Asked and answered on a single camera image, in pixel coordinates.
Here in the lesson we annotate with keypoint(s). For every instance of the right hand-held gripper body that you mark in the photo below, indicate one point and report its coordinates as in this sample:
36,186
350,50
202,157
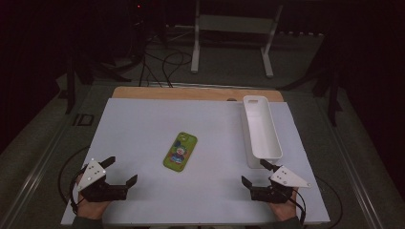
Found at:
286,178

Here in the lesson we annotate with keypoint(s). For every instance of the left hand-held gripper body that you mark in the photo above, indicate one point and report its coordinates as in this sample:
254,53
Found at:
92,173

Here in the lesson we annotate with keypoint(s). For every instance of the white plastic bin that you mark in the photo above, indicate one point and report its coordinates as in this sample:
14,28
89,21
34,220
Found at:
262,133

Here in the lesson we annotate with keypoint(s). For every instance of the green cartoon phone case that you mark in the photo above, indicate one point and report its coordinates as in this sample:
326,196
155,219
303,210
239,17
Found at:
180,152

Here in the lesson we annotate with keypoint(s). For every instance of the person's right hand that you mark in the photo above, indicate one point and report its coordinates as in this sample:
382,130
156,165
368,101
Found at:
285,211

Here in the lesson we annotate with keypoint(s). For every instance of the person's left hand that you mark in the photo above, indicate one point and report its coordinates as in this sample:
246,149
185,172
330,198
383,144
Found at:
92,210

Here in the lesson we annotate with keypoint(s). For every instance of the black stand leg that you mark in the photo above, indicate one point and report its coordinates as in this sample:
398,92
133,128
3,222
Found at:
70,86
332,95

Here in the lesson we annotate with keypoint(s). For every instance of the grey metal stand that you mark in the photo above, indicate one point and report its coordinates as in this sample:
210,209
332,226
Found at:
234,24

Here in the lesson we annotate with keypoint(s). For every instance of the dark device with red light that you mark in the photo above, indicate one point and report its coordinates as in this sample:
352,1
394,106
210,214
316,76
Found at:
138,6

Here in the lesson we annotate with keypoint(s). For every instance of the black floor bracket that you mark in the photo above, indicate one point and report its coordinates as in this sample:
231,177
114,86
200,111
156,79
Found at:
83,120

